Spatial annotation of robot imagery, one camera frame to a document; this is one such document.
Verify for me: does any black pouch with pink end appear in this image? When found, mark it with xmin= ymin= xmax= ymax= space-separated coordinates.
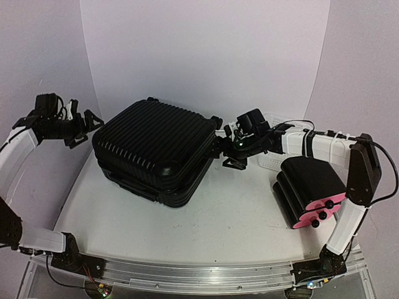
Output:
xmin=277 ymin=156 xmax=346 ymax=212

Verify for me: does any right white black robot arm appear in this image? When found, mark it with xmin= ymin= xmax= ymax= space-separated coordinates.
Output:
xmin=210 ymin=109 xmax=398 ymax=285

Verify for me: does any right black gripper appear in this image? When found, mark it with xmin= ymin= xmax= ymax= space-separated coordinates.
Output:
xmin=204 ymin=133 xmax=261 ymax=170

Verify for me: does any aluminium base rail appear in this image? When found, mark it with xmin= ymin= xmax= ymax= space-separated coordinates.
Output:
xmin=29 ymin=245 xmax=367 ymax=292

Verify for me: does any white perforated plastic basket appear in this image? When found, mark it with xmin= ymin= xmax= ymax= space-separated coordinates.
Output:
xmin=257 ymin=113 xmax=313 ymax=171

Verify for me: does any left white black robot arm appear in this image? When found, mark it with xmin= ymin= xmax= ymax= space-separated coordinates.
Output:
xmin=1 ymin=93 xmax=105 ymax=278

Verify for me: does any black ribbed hard-shell suitcase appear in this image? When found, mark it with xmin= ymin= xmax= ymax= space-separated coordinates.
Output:
xmin=92 ymin=97 xmax=223 ymax=208

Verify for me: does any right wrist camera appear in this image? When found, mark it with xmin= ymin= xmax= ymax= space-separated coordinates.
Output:
xmin=223 ymin=121 xmax=239 ymax=139

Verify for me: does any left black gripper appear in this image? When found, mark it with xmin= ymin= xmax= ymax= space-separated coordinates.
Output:
xmin=44 ymin=109 xmax=103 ymax=149

